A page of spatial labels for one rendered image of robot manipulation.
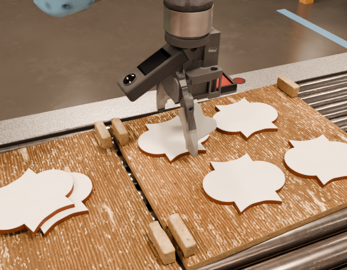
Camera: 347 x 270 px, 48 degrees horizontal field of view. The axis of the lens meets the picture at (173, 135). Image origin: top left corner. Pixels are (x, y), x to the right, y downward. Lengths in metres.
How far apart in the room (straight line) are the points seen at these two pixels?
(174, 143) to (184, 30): 0.22
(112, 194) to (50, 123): 0.27
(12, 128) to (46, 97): 1.90
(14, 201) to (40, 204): 0.04
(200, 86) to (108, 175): 0.22
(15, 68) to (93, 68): 0.58
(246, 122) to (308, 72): 0.33
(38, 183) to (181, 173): 0.23
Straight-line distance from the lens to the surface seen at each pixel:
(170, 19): 0.60
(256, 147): 0.74
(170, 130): 0.75
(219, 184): 0.64
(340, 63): 1.13
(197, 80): 0.64
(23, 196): 0.65
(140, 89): 0.62
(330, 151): 0.75
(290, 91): 0.89
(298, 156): 0.72
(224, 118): 0.79
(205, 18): 0.60
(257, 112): 0.81
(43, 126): 0.85
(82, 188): 0.65
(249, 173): 0.67
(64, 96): 2.73
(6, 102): 2.79
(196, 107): 0.66
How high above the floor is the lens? 1.39
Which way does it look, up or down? 38 degrees down
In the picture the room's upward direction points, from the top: straight up
